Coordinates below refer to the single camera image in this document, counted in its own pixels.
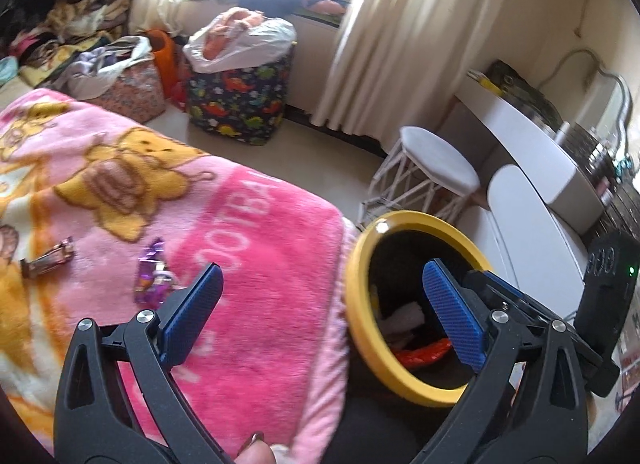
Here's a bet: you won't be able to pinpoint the white chair back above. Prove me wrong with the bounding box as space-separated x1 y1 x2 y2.
456 165 587 320

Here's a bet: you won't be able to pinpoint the dinosaur print laundry basket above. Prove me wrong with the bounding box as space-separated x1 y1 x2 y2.
182 46 295 146

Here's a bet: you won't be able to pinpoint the white printed plastic bag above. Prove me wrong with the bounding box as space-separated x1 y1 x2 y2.
378 301 425 336

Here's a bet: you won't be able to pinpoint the pink floral fabric bag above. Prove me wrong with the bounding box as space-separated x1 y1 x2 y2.
89 58 166 124

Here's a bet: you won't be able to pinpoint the cream curtain right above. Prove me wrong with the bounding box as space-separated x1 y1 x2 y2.
311 0 504 150

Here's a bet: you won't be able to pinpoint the left hand painted nails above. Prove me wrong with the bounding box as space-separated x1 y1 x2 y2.
234 432 277 464

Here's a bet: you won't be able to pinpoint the pile of clothes on bed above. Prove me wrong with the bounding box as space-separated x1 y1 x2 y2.
1 0 131 88

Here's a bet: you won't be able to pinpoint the orange bag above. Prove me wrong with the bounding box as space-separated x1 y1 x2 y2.
145 29 178 98

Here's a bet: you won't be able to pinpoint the cosmetics clutter on desk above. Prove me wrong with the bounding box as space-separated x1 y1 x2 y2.
498 91 628 221

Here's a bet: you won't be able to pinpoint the red plastic bag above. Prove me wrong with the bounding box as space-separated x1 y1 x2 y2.
394 338 452 370

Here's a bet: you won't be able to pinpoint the yellow rimmed black trash bin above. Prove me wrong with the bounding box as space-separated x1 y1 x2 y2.
345 210 491 408

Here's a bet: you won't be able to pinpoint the white vanity desk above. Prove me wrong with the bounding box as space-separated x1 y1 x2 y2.
444 74 606 237

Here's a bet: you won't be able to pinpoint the white plastic bag of clothes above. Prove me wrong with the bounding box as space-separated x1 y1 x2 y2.
183 6 297 74

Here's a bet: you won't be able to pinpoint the purple candy wrapper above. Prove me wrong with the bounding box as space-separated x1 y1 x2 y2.
134 237 176 309

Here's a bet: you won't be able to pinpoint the vanity mirror with hose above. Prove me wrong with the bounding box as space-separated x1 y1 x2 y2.
536 48 634 151

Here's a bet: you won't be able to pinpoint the white wire stool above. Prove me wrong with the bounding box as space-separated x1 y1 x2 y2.
357 126 480 228

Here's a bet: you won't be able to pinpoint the pink cartoon fleece blanket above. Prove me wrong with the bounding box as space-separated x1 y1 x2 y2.
1 89 356 463

